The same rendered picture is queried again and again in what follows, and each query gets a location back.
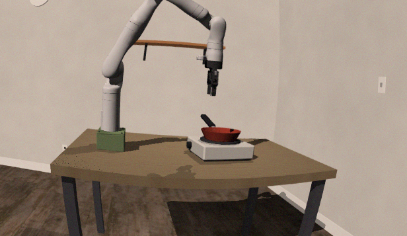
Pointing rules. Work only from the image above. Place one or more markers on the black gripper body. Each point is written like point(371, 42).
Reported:
point(213, 65)

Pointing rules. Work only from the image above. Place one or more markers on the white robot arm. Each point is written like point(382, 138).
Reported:
point(113, 67)

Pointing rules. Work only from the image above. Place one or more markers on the red frying pan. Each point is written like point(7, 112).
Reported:
point(218, 134)

